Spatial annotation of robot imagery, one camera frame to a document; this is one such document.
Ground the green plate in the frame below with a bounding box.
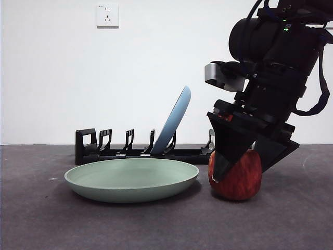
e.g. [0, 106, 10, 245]
[63, 157, 200, 204]

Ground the black plate rack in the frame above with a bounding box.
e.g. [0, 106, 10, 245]
[75, 128, 217, 166]

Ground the blue plate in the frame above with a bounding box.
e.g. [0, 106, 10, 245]
[150, 85, 191, 155]

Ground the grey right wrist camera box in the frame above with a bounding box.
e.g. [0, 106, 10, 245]
[203, 60, 248, 93]

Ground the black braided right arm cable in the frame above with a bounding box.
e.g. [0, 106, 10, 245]
[294, 26, 332, 117]

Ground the red apple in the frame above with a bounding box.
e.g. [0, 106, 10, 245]
[208, 148, 262, 202]

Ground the white wall socket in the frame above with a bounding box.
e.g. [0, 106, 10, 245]
[96, 3, 120, 29]

